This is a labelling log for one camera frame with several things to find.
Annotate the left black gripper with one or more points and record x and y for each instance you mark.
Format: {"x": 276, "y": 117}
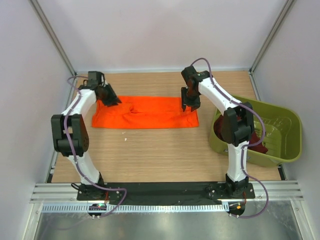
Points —
{"x": 108, "y": 94}

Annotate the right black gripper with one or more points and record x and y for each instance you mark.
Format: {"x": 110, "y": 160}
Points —
{"x": 190, "y": 99}

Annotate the orange t shirt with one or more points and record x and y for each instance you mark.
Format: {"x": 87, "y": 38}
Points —
{"x": 144, "y": 112}

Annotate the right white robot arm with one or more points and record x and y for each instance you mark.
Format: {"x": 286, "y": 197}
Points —
{"x": 237, "y": 123}

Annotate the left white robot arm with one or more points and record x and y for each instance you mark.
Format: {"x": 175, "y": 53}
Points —
{"x": 69, "y": 132}

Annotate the maroon t shirt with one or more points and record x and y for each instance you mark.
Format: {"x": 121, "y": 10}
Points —
{"x": 217, "y": 127}

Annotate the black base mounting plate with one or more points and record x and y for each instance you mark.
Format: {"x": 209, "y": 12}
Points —
{"x": 163, "y": 193}

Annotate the olive green plastic basket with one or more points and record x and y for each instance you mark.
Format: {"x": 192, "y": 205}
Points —
{"x": 283, "y": 134}

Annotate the slotted cable duct rail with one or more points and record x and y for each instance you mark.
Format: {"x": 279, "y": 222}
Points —
{"x": 98, "y": 208}

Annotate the left aluminium corner post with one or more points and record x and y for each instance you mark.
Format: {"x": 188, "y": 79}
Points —
{"x": 52, "y": 35}

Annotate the aluminium corner post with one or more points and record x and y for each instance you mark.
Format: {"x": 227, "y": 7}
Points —
{"x": 286, "y": 8}
{"x": 52, "y": 35}

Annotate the aluminium frame rail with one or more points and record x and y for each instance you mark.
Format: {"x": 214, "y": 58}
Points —
{"x": 282, "y": 190}

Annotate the right aluminium corner post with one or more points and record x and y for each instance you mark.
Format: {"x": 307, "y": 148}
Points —
{"x": 286, "y": 8}

